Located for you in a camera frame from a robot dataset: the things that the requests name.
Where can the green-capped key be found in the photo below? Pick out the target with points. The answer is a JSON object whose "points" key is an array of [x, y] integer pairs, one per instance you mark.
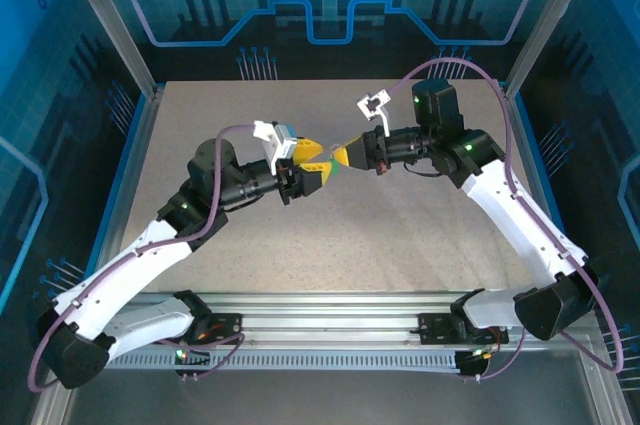
{"points": [[334, 170]]}

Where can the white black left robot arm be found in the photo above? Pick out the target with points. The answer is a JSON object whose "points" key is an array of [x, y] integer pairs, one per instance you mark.
{"points": [[135, 265]]}

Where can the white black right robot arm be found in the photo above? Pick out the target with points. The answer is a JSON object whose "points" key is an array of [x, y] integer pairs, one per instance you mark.
{"points": [[515, 225]]}

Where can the black controller box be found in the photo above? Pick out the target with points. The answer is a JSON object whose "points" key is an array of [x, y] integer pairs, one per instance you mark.
{"points": [[475, 362], [192, 360]]}

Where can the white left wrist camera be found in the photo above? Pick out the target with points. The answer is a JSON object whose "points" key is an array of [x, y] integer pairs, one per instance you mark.
{"points": [[275, 140]]}

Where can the aluminium frame side rail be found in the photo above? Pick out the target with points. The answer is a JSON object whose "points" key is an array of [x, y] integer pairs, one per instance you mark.
{"points": [[540, 180], [120, 185]]}

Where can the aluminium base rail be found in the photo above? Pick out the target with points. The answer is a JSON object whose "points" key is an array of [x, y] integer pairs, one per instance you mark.
{"points": [[325, 312]]}

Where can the aluminium frame post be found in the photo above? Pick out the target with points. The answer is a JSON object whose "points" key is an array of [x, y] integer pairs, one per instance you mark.
{"points": [[550, 20], [107, 20]]}

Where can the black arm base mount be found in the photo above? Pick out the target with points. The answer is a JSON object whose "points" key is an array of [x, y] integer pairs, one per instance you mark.
{"points": [[440, 327], [220, 325]]}

